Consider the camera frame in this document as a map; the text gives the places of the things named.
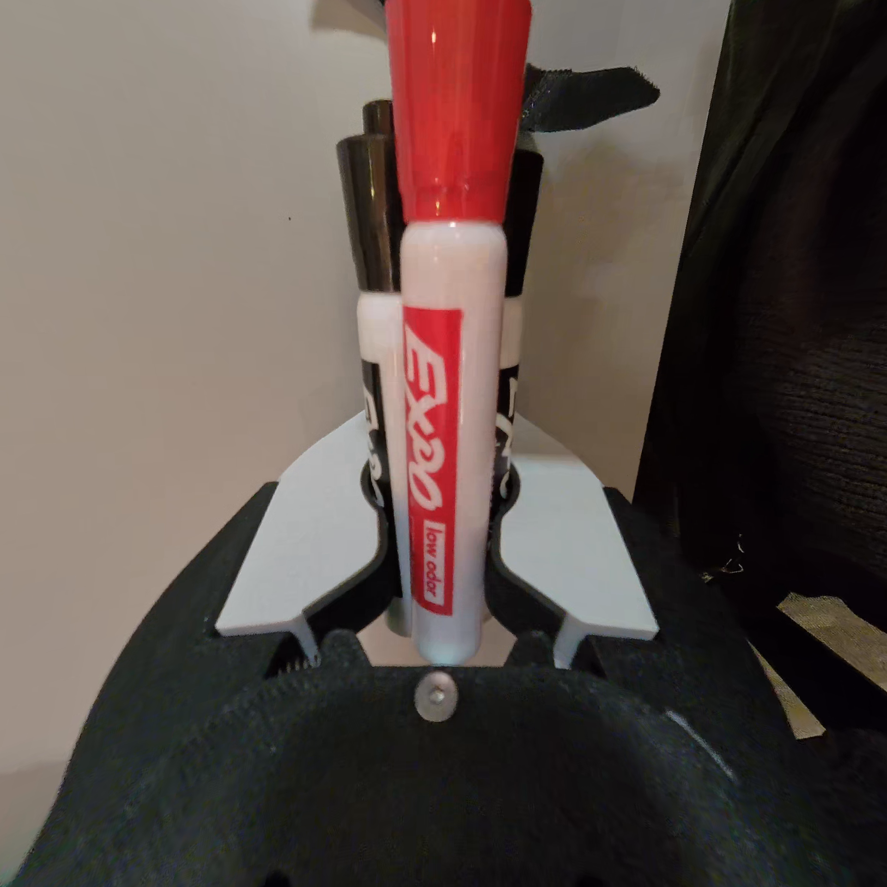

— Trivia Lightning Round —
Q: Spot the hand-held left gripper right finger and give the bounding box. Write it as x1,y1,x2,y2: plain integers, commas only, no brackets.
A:
485,416,661,669

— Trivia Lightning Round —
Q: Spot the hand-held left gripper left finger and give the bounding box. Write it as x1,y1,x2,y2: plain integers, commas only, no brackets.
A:
215,409,389,656

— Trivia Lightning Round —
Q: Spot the red dry erase marker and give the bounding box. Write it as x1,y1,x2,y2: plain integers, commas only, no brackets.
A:
383,0,535,668

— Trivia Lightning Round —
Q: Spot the black dry erase marker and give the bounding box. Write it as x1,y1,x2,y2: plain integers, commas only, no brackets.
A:
488,132,546,531
336,99,411,636

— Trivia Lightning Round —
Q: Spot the black velcro strap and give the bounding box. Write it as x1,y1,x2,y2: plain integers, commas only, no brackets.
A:
312,0,661,157

